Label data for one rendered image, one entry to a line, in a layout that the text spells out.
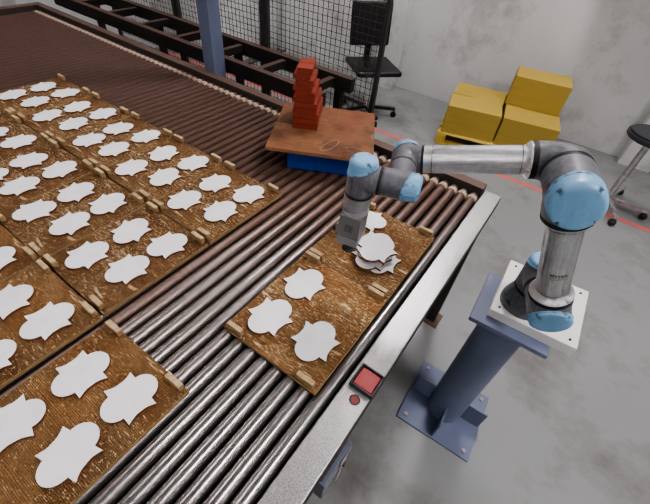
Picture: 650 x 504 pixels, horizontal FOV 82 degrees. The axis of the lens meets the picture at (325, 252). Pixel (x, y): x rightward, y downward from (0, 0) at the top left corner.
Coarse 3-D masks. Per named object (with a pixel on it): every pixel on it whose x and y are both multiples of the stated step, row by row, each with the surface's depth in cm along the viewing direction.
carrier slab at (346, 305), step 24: (312, 264) 135; (336, 288) 128; (360, 288) 129; (240, 312) 118; (312, 312) 120; (336, 312) 121; (360, 312) 122; (264, 336) 112; (288, 336) 113; (336, 336) 114; (288, 360) 107; (336, 360) 109
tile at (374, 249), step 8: (368, 240) 139; (376, 240) 139; (384, 240) 140; (368, 248) 136; (376, 248) 136; (384, 248) 137; (392, 248) 137; (368, 256) 133; (376, 256) 133; (384, 256) 134
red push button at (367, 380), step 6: (360, 372) 107; (366, 372) 108; (372, 372) 108; (360, 378) 106; (366, 378) 106; (372, 378) 106; (378, 378) 107; (360, 384) 105; (366, 384) 105; (372, 384) 105; (366, 390) 104; (372, 390) 104
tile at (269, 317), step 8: (264, 304) 119; (272, 304) 120; (280, 304) 120; (288, 304) 120; (256, 312) 117; (264, 312) 117; (272, 312) 118; (280, 312) 118; (288, 312) 118; (248, 320) 115; (256, 320) 115; (264, 320) 115; (272, 320) 115; (280, 320) 116; (288, 320) 116; (256, 328) 113; (264, 328) 113; (272, 328) 113; (280, 328) 114
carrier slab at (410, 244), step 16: (400, 224) 155; (320, 240) 144; (400, 240) 148; (416, 240) 149; (432, 240) 150; (336, 256) 139; (352, 256) 140; (400, 256) 142; (416, 256) 142; (352, 272) 134; (368, 272) 134; (400, 272) 136
